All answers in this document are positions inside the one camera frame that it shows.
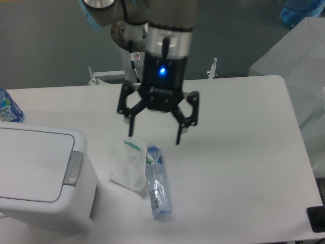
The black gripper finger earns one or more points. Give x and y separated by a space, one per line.
127 89
185 109

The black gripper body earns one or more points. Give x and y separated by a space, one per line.
161 86

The white push-lid trash can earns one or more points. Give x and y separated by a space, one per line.
47 178

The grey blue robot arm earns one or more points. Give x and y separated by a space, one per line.
162 30

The clear plastic wrapper bag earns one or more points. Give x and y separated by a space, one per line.
128 161

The crushed clear plastic bottle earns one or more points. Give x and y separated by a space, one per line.
157 182

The blue labelled water bottle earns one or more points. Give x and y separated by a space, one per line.
10 111

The blue plastic bag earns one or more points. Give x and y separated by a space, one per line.
293 12

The black device at edge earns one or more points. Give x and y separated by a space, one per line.
316 218

